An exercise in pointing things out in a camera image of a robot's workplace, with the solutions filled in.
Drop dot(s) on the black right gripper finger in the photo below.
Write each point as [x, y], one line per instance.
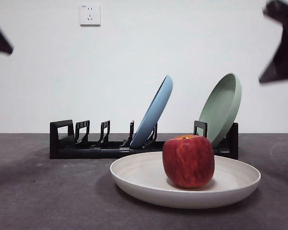
[284, 12]
[285, 62]

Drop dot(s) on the red apple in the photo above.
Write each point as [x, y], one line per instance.
[188, 163]

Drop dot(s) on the cream yellow plate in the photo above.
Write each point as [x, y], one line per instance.
[139, 175]

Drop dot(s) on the green plate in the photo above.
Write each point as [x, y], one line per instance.
[218, 112]

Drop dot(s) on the blue plate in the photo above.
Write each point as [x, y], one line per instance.
[156, 112]

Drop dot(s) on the black plate rack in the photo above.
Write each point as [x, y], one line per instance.
[86, 153]

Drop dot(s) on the white wall socket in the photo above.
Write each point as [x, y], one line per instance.
[90, 14]

